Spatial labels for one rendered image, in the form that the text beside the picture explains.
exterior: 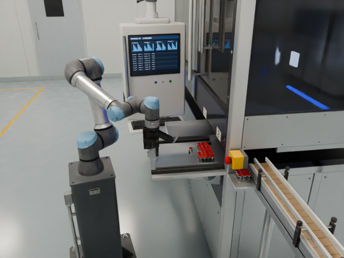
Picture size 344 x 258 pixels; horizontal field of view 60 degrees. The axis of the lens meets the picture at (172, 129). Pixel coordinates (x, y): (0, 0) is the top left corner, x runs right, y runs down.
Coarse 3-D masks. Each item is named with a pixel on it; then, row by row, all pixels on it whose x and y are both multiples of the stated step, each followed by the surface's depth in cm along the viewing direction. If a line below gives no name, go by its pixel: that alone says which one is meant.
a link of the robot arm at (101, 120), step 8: (88, 64) 163; (96, 64) 167; (88, 72) 163; (96, 72) 167; (96, 80) 168; (88, 96) 173; (96, 104) 172; (96, 112) 174; (104, 112) 176; (96, 120) 176; (104, 120) 176; (96, 128) 176; (104, 128) 176; (112, 128) 180; (104, 136) 176; (112, 136) 180; (104, 144) 176
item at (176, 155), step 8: (160, 144) 182; (168, 144) 183; (176, 144) 183; (184, 144) 184; (192, 144) 185; (160, 152) 179; (168, 152) 179; (176, 152) 179; (184, 152) 179; (192, 152) 179; (160, 160) 170; (168, 160) 170; (176, 160) 170; (184, 160) 170; (192, 160) 170; (160, 168) 159; (168, 168) 160
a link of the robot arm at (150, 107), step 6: (150, 96) 151; (144, 102) 148; (150, 102) 145; (156, 102) 146; (144, 108) 148; (150, 108) 146; (156, 108) 147; (150, 114) 148; (156, 114) 149; (150, 120) 149; (156, 120) 150
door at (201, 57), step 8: (208, 0) 178; (208, 8) 179; (208, 16) 180; (208, 24) 181; (208, 32) 182; (208, 40) 184; (200, 56) 208; (208, 56) 186; (200, 64) 210; (208, 64) 187; (200, 72) 211; (208, 72) 188; (208, 80) 190
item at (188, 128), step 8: (192, 120) 216; (200, 120) 216; (168, 128) 210; (176, 128) 210; (184, 128) 210; (192, 128) 210; (200, 128) 210; (208, 128) 210; (176, 136) 199; (184, 136) 191; (192, 136) 192; (200, 136) 193; (208, 136) 194; (216, 136) 194
